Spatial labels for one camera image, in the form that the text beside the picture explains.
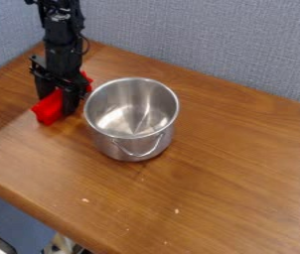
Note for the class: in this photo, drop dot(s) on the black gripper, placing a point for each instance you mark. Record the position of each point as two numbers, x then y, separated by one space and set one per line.
60 64

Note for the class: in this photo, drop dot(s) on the metal pot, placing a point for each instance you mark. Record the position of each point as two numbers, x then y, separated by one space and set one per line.
130 113

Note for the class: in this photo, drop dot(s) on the white black object below table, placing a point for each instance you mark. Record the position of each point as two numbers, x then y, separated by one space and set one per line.
61 245

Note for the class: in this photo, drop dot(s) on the red rectangular block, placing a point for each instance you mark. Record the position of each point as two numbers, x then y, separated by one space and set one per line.
48 108

